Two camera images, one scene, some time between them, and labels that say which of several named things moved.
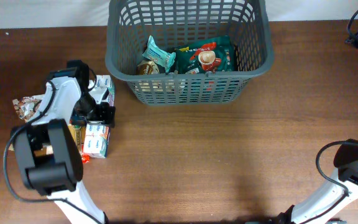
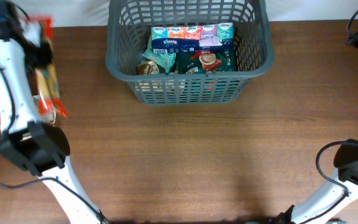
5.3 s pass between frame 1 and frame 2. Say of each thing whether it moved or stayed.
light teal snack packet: stayed
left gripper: moved
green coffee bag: stayed
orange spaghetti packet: moved
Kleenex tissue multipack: moved
